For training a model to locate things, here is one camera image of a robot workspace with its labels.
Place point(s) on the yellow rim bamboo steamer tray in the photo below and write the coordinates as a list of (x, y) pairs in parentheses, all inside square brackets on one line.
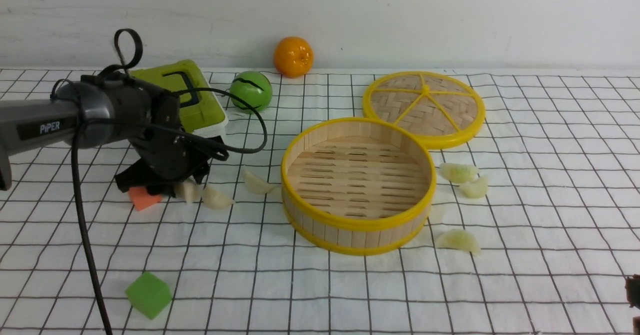
[(357, 186)]

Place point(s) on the green foam cube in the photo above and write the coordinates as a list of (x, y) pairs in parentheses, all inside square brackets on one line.
[(149, 295)]

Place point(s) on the orange toy fruit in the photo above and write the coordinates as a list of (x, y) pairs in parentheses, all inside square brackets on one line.
[(293, 57)]

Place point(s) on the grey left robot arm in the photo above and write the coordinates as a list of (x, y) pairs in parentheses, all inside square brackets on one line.
[(99, 110)]

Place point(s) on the orange foam cube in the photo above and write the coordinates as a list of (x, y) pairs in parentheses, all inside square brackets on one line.
[(142, 199)]

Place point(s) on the white dumpling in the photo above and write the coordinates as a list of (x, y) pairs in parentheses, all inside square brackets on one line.
[(257, 185), (188, 190), (215, 199)]

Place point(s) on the green lid white box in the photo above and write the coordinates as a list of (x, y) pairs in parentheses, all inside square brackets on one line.
[(200, 111)]

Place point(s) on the greenish dumpling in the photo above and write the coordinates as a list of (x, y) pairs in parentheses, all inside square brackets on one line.
[(475, 189), (460, 240), (458, 173)]

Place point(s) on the green watermelon toy ball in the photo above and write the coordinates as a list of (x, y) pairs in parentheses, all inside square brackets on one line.
[(253, 88)]

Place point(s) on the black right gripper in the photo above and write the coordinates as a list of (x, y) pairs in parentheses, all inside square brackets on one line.
[(632, 289)]

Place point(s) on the yellow rim bamboo steamer lid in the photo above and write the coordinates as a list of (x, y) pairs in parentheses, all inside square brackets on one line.
[(441, 111)]

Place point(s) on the white black grid tablecloth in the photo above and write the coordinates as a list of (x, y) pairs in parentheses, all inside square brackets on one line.
[(558, 228)]

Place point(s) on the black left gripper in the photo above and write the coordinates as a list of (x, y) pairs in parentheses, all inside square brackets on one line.
[(147, 116)]

